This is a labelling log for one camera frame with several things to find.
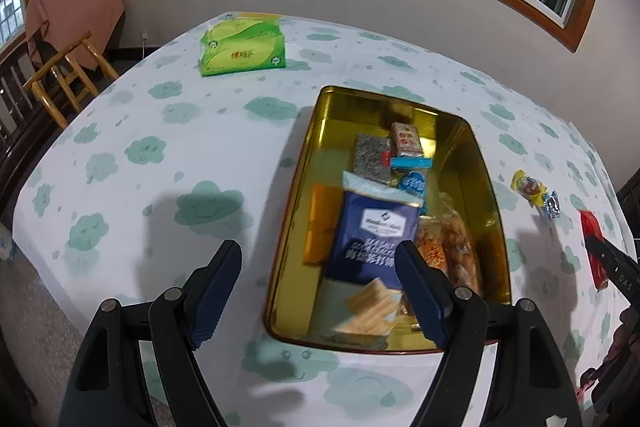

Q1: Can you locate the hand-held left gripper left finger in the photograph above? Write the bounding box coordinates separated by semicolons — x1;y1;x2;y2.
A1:
60;239;243;427

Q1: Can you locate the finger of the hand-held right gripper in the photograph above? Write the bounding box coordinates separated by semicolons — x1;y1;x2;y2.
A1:
585;232;640;303

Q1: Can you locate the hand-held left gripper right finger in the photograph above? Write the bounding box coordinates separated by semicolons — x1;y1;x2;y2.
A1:
395;239;583;427

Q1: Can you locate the red snack packet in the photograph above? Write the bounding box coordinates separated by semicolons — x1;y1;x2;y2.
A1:
580;209;613;292

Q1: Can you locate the fried dough twist packet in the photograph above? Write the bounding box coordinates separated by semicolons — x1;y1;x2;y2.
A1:
415;192;483;295

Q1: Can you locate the dark blue cracker packet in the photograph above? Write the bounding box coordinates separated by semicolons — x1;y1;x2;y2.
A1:
320;171;426;343

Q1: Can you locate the light blue biscuit packet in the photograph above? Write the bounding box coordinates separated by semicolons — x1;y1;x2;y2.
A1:
397;170;429;200

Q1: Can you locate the small blue stick packet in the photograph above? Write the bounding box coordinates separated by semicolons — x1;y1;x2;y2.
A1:
390;156;432;170

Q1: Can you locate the dark speckled snack packet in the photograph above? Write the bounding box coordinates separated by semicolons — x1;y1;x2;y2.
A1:
352;133;393;185

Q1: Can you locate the reddish-brown snack packet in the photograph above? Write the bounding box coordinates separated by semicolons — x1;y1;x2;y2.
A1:
390;122;423;158

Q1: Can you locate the maroon and gold tin box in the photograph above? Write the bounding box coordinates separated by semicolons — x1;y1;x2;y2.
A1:
263;84;513;354

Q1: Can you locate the blue and silver candy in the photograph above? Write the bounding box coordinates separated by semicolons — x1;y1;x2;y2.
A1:
539;189;562;222

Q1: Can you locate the yellow wrapped candy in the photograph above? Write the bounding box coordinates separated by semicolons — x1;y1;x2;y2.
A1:
510;170;547;208

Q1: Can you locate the cloud-print tablecloth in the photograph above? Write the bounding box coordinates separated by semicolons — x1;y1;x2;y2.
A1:
10;11;632;427

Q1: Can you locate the green tissue pack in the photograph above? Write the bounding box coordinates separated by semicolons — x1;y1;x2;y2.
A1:
199;13;287;78

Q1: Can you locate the dark wooden bench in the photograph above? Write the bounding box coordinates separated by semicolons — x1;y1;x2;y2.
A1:
0;42;66;228

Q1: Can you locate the yellow wooden chair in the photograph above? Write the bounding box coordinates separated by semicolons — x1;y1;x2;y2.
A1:
22;31;120;128

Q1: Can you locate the small barred window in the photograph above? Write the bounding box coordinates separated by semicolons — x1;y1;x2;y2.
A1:
0;0;28;52

